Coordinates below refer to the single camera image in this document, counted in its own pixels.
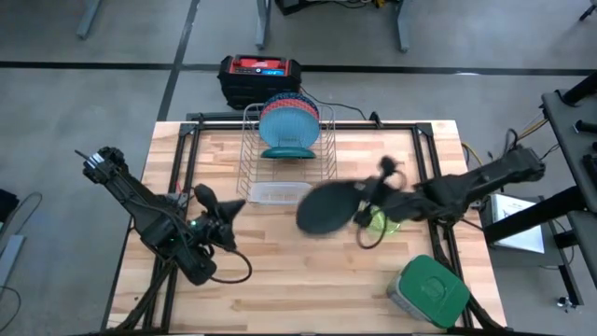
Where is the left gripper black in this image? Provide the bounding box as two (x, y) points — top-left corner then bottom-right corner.
(194, 183), (247, 253)

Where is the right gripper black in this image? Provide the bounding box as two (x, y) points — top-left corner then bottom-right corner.
(354, 157), (411, 226)

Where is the black plate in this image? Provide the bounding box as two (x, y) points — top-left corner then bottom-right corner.
(296, 179), (369, 236)

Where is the light blue textured plate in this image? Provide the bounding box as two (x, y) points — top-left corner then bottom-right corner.
(258, 105), (322, 149)

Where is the red patterned plate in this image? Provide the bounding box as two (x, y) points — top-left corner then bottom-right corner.
(260, 96), (321, 111)

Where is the translucent plastic cutlery holder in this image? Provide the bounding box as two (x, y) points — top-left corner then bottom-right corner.
(246, 181), (313, 205)

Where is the green lidded plastic container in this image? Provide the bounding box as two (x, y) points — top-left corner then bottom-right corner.
(385, 254), (471, 329)

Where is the red black power station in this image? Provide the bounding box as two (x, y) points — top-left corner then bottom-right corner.
(217, 54), (303, 111)

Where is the grey desk leg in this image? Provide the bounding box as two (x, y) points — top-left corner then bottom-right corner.
(255, 0), (272, 51)
(76, 0), (102, 41)
(396, 0), (414, 53)

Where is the black metal beam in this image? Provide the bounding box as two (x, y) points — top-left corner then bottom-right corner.
(562, 72), (597, 107)
(484, 185), (587, 245)

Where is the grey side table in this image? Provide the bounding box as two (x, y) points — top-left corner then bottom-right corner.
(540, 88), (597, 290)

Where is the grey flat board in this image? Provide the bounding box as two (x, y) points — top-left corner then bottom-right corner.
(0, 233), (27, 288)

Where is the grey wire dish rack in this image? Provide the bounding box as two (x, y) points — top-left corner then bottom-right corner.
(236, 102), (338, 205)

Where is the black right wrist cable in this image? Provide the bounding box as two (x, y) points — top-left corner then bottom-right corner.
(355, 204), (389, 251)

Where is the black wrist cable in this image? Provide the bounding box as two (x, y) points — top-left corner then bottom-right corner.
(207, 249), (254, 285)
(355, 204), (389, 251)

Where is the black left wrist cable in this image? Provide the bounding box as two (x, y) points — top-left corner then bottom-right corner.
(207, 249), (254, 285)

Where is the black metal table frame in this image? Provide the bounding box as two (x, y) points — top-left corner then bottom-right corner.
(104, 111), (509, 336)

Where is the black power cable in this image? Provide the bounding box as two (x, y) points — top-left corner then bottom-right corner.
(299, 86), (384, 130)

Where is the yellow cable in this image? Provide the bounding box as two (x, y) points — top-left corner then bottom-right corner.
(461, 119), (549, 188)

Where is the black equipment with cables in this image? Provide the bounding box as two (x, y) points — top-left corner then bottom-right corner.
(274, 0), (402, 15)

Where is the grey floor cable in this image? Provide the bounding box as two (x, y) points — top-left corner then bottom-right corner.
(0, 190), (43, 262)

